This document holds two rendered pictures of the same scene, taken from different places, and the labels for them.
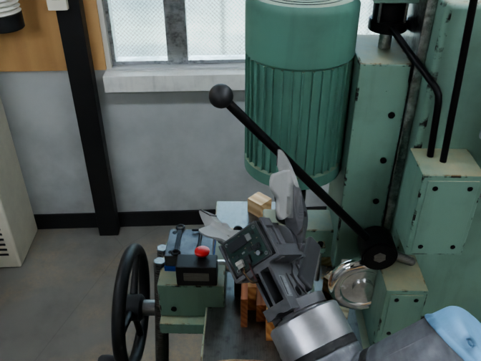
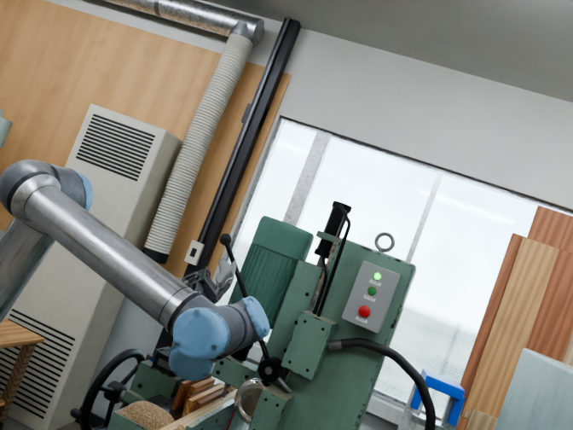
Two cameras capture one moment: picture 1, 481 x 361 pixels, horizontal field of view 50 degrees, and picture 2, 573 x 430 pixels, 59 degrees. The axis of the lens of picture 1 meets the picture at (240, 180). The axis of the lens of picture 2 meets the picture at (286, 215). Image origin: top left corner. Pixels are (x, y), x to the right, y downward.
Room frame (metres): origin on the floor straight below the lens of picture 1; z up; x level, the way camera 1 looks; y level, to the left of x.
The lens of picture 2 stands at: (-0.68, -0.50, 1.45)
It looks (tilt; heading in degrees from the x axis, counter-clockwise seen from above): 3 degrees up; 16
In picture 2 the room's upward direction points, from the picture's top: 21 degrees clockwise
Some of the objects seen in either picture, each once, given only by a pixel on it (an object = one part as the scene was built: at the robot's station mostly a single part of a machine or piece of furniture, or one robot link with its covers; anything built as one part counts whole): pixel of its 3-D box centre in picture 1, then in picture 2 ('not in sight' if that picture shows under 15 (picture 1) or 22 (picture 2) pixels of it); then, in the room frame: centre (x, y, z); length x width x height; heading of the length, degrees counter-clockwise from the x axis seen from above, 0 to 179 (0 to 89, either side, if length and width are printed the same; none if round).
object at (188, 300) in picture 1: (195, 277); (164, 380); (0.81, 0.10, 0.91); 0.15 x 0.14 x 0.09; 179
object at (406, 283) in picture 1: (396, 297); (270, 413); (0.65, -0.28, 1.02); 0.09 x 0.07 x 0.12; 179
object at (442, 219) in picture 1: (436, 203); (309, 344); (0.66, -0.31, 1.22); 0.09 x 0.08 x 0.15; 89
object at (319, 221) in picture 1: (297, 236); (237, 374); (0.81, -0.11, 1.03); 0.14 x 0.07 x 0.09; 89
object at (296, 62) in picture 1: (296, 87); (270, 271); (0.81, -0.10, 1.35); 0.18 x 0.18 x 0.31
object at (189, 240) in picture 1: (191, 253); (171, 358); (0.80, 0.10, 0.99); 0.13 x 0.11 x 0.06; 179
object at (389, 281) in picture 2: not in sight; (371, 296); (0.67, -0.41, 1.40); 0.10 x 0.06 x 0.16; 89
